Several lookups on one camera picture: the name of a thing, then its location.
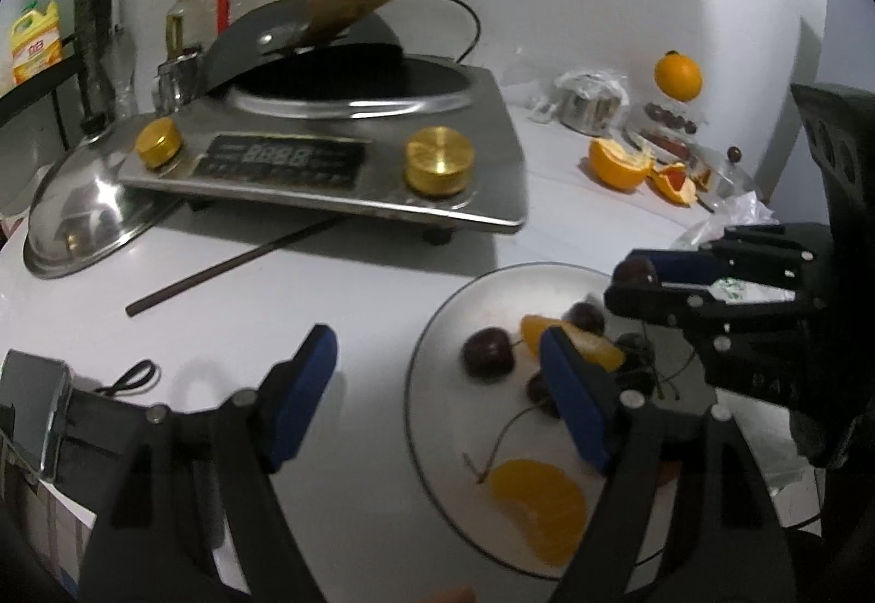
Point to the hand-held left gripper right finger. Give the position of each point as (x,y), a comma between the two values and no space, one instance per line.
(574,405)

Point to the crumpled clear plastic bag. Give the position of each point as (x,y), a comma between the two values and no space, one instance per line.
(595,77)

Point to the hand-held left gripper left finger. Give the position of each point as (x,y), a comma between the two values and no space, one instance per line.
(304,398)

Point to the whole orange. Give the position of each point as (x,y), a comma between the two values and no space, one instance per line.
(678,75)

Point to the person's right forearm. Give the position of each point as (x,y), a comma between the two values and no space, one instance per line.
(820,439)

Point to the small steel container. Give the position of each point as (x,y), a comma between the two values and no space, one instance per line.
(178,80)

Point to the steel induction cooker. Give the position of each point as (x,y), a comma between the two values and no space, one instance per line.
(307,186)

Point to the orange peel with red inside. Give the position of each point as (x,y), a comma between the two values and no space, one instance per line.
(673,186)

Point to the steel cup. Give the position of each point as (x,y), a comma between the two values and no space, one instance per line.
(588,111)

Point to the clear printed plastic bag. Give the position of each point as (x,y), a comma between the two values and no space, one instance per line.
(738,213)

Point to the dark oil bottle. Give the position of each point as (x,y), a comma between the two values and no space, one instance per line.
(184,22)

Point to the dark clothing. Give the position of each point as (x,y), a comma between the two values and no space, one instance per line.
(841,548)

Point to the white paper box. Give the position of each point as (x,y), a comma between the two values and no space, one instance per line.
(61,521)

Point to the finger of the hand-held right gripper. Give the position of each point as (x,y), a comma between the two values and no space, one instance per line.
(642,301)
(683,267)

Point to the dark chopstick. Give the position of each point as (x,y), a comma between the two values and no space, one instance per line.
(232,265)

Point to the domed steel pot lid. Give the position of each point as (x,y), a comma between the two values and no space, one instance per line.
(82,213)

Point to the glass jar with dark dates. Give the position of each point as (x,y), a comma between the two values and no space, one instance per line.
(666,121)

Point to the peeled orange segment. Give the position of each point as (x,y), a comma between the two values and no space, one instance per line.
(540,511)
(595,350)

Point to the black metal rack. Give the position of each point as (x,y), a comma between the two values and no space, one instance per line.
(34,80)

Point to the yellow detergent bottle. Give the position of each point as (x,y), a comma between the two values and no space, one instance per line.
(34,49)

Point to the orange peel piece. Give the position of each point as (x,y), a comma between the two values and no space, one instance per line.
(704,179)

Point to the hollow orange peel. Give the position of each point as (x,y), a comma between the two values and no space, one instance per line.
(615,165)

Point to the white plate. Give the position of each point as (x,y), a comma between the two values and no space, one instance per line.
(465,439)

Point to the person's left hand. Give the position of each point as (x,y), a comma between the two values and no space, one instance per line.
(454,596)

